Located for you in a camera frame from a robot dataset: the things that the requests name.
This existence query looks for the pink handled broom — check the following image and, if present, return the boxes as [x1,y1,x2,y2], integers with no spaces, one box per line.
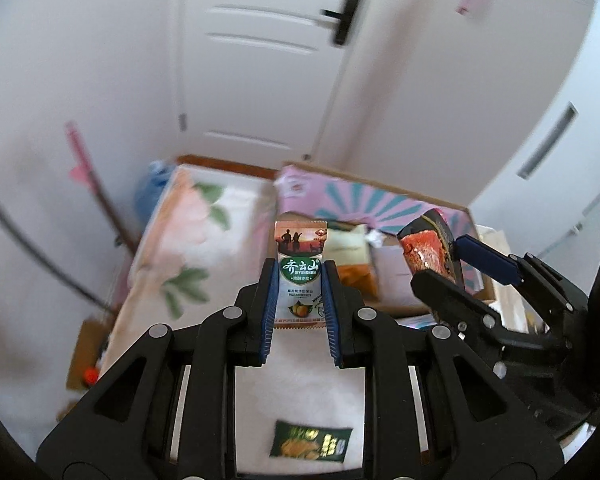
[64,122,138,256]

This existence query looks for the white wardrobe door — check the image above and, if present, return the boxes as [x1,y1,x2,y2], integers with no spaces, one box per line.
[467,0,600,261]

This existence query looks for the black cable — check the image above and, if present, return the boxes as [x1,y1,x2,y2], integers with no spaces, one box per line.
[0,173,119,316]

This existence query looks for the red black snack packet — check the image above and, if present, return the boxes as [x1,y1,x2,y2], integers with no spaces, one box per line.
[396,208,465,287]

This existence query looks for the green snack packet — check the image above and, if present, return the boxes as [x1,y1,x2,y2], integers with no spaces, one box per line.
[270,420,352,463]

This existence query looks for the floral tablecloth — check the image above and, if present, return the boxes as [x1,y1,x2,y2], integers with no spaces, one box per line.
[104,166,364,474]

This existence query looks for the small white candy packet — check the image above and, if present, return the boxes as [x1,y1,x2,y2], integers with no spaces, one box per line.
[274,220,327,328]

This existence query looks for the blue water bottle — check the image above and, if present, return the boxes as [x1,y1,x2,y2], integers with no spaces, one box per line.
[134,160,175,226]

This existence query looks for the black door handle lock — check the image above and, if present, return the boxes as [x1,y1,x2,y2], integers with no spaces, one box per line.
[321,0,361,47]

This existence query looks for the cardboard box pink lining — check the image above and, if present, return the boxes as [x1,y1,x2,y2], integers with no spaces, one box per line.
[264,161,496,317]

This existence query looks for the white translucent snack packet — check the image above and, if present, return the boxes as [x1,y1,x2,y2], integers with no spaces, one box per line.
[372,245,428,315]

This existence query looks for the orange chips bag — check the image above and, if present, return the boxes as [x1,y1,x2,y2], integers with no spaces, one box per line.
[323,226,379,301]

